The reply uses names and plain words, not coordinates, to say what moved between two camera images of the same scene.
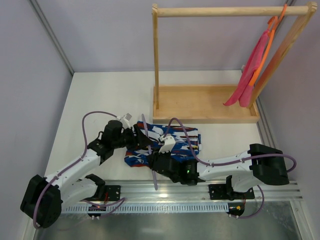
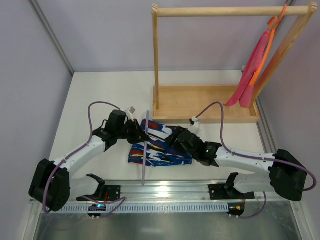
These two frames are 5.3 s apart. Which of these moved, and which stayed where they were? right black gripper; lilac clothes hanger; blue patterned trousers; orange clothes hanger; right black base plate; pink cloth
Moved: right black gripper; lilac clothes hanger
Stayed: orange clothes hanger; pink cloth; right black base plate; blue patterned trousers
